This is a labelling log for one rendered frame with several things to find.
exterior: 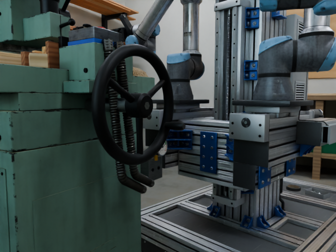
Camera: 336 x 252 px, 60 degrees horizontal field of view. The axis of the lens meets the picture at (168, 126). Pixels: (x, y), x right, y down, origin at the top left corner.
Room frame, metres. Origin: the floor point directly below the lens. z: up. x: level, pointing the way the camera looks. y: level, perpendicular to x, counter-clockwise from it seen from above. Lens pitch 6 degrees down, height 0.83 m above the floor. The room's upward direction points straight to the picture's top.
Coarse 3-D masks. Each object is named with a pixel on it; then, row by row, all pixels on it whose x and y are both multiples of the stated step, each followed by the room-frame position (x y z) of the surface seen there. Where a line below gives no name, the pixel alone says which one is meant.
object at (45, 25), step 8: (32, 16) 0.89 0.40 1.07; (40, 16) 0.86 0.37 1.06; (48, 16) 0.84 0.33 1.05; (56, 16) 0.86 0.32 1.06; (64, 16) 0.88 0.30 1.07; (24, 24) 0.91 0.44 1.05; (32, 24) 0.89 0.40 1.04; (40, 24) 0.87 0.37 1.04; (48, 24) 0.84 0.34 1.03; (56, 24) 0.86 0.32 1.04; (24, 32) 0.91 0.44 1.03; (32, 32) 0.89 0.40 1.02; (40, 32) 0.87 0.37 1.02; (48, 32) 0.84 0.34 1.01; (56, 32) 0.86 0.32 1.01; (64, 32) 0.88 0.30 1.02; (24, 40) 0.91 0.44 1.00; (32, 40) 0.90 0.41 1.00; (40, 40) 0.90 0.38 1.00; (48, 40) 0.89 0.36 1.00; (56, 40) 0.90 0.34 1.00
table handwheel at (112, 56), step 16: (128, 48) 0.66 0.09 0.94; (144, 48) 0.71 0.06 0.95; (112, 64) 0.62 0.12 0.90; (160, 64) 0.76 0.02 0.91; (96, 80) 0.60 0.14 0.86; (112, 80) 0.62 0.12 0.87; (160, 80) 0.78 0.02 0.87; (96, 96) 0.59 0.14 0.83; (128, 96) 0.67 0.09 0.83; (144, 96) 0.69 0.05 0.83; (96, 112) 0.59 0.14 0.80; (128, 112) 0.69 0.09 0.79; (144, 112) 0.69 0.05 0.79; (96, 128) 0.59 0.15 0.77; (160, 128) 0.79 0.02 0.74; (112, 144) 0.61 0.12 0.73; (160, 144) 0.76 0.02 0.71; (128, 160) 0.66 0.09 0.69; (144, 160) 0.71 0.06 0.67
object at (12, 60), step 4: (0, 56) 0.76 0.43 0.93; (4, 56) 0.77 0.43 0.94; (8, 56) 0.78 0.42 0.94; (12, 56) 0.79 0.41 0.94; (16, 56) 0.80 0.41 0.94; (20, 56) 0.81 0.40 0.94; (0, 60) 0.76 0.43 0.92; (4, 60) 0.77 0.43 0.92; (8, 60) 0.78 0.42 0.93; (12, 60) 0.79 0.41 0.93; (16, 60) 0.80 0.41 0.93; (20, 60) 0.81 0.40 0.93; (16, 64) 0.80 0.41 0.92; (20, 64) 0.81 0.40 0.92
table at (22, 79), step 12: (0, 72) 0.61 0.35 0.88; (12, 72) 0.63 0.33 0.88; (24, 72) 0.65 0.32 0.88; (36, 72) 0.68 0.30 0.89; (48, 72) 0.70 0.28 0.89; (60, 72) 0.73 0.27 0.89; (0, 84) 0.61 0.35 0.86; (12, 84) 0.63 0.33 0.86; (24, 84) 0.65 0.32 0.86; (36, 84) 0.68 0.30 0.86; (48, 84) 0.70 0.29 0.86; (60, 84) 0.73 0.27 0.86; (72, 84) 0.71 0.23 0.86; (84, 84) 0.69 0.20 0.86; (132, 84) 0.81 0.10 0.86; (144, 84) 1.01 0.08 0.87
